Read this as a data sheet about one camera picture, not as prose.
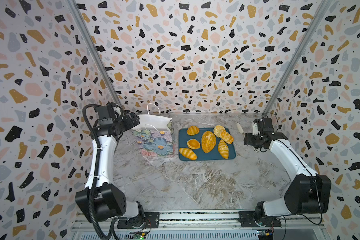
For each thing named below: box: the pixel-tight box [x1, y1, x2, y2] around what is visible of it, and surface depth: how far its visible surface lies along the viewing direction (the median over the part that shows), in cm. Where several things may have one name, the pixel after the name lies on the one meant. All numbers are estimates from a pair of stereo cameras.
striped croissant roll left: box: [179, 148, 198, 160], surface depth 97 cm
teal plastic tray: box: [178, 127, 236, 161], surface depth 100 cm
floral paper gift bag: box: [132, 114, 174, 158], surface depth 87 cm
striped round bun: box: [186, 125, 200, 136], surface depth 108 cm
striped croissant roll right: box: [218, 139, 229, 160], surface depth 99 cm
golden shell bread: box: [187, 138, 201, 150], surface depth 100 cm
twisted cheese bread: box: [220, 130, 234, 145], surface depth 103 cm
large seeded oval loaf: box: [201, 130, 217, 154], surface depth 101 cm
